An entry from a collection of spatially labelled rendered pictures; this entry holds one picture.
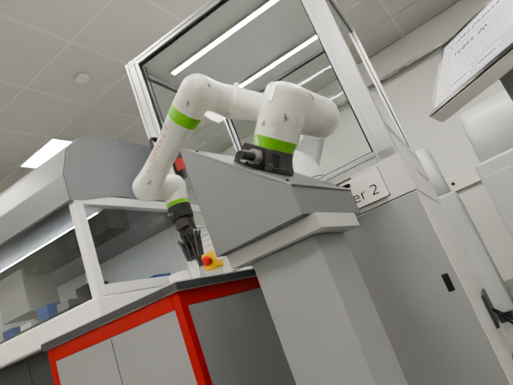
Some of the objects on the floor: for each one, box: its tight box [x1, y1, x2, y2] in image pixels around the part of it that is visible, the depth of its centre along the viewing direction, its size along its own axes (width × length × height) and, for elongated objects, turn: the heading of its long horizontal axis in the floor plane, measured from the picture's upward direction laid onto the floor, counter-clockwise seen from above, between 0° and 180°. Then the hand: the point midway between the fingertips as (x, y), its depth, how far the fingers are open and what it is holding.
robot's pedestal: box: [227, 212, 408, 385], centre depth 111 cm, size 30×30×76 cm
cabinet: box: [233, 190, 513, 385], centre depth 204 cm, size 95×103×80 cm
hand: (198, 267), depth 169 cm, fingers closed, pressing on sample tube
